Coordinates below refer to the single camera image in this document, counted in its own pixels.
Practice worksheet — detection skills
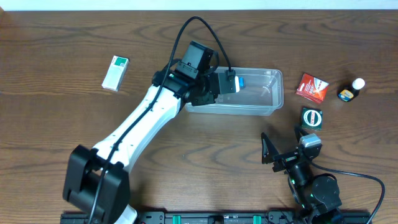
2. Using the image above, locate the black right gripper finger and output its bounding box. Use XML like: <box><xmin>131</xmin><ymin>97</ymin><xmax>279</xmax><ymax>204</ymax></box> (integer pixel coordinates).
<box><xmin>294</xmin><ymin>124</ymin><xmax>309</xmax><ymax>142</ymax></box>
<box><xmin>261</xmin><ymin>133</ymin><xmax>279</xmax><ymax>164</ymax></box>

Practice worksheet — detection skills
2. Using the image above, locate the blue fever medicine box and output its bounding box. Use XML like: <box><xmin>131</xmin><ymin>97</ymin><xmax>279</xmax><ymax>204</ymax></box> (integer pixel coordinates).
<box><xmin>234</xmin><ymin>76</ymin><xmax>245</xmax><ymax>93</ymax></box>

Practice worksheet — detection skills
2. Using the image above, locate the red medicine box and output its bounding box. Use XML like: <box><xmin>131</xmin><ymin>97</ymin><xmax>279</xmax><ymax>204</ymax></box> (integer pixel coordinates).
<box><xmin>295</xmin><ymin>73</ymin><xmax>329</xmax><ymax>104</ymax></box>

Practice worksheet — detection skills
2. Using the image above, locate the dark bottle white cap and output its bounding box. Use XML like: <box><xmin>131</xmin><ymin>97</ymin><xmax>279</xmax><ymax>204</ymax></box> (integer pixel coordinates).
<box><xmin>337</xmin><ymin>78</ymin><xmax>366</xmax><ymax>102</ymax></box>

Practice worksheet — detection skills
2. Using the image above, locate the white green Panadol box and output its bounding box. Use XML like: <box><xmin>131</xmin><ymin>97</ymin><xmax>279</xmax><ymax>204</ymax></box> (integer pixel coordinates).
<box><xmin>101</xmin><ymin>55</ymin><xmax>129</xmax><ymax>91</ymax></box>

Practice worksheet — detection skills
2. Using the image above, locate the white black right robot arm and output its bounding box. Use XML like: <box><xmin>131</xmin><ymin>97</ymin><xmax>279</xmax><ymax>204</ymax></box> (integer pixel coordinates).
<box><xmin>261</xmin><ymin>127</ymin><xmax>345</xmax><ymax>223</ymax></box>

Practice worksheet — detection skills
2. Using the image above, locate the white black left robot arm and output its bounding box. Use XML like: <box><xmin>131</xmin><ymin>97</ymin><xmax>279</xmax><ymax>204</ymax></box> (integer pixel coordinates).
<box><xmin>63</xmin><ymin>43</ymin><xmax>240</xmax><ymax>223</ymax></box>

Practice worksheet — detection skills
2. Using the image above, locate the clear plastic container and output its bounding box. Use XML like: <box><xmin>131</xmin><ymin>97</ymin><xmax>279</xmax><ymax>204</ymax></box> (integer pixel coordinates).
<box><xmin>185</xmin><ymin>67</ymin><xmax>284</xmax><ymax>116</ymax></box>

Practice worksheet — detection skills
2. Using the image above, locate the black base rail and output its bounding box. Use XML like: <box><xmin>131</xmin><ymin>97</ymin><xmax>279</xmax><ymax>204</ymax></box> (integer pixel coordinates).
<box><xmin>60</xmin><ymin>210</ymin><xmax>370</xmax><ymax>224</ymax></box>

